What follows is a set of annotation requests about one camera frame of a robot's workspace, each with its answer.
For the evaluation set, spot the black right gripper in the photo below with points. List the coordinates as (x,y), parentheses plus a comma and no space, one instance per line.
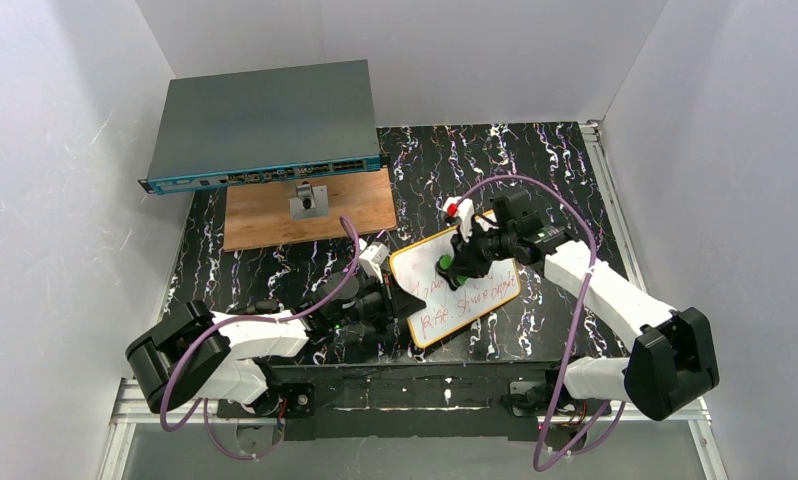
(476,247)

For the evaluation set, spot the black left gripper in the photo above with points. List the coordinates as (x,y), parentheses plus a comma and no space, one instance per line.
(388,302)

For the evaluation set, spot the yellow-framed whiteboard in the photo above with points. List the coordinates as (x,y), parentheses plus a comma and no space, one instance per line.
(448,311)

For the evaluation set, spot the green bone-shaped eraser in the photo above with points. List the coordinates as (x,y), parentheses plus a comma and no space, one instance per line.
(452,274)

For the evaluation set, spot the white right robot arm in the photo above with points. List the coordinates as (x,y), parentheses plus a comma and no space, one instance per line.
(672,359)

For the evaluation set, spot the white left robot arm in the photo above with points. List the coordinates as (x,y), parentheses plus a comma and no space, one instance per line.
(232,363)

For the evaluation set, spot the grey metal stand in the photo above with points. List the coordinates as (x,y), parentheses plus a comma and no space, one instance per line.
(309,202)

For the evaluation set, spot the wooden board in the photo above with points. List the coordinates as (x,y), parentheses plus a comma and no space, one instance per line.
(258,216)

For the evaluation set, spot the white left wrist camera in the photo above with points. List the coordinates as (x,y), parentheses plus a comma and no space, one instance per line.
(371,258)

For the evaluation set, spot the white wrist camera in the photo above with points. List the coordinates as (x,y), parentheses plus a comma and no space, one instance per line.
(371,258)
(460,213)

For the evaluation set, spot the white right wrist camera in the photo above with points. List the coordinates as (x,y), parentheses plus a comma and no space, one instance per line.
(460,213)

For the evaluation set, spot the grey network switch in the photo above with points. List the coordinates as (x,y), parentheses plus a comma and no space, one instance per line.
(274,125)

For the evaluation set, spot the aluminium frame rail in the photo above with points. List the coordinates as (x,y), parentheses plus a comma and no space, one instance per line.
(425,161)

